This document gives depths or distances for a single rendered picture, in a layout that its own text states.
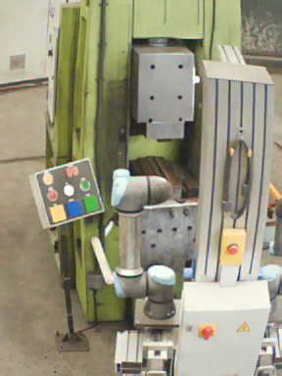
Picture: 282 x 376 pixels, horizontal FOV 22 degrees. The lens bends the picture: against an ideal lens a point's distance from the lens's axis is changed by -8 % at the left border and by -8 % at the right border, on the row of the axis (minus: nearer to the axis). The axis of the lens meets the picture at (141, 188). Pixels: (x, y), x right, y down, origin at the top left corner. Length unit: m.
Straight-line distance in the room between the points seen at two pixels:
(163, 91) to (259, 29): 6.78
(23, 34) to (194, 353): 6.83
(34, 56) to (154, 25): 5.38
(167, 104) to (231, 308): 1.58
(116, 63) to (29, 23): 5.21
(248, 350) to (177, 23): 1.96
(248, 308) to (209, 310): 0.15
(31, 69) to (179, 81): 5.49
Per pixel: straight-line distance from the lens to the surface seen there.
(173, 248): 4.21
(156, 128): 3.95
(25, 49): 9.15
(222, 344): 2.75
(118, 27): 3.88
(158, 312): 3.27
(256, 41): 10.59
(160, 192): 3.04
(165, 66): 3.84
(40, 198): 3.75
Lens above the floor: 2.72
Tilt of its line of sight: 25 degrees down
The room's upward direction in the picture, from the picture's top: 1 degrees clockwise
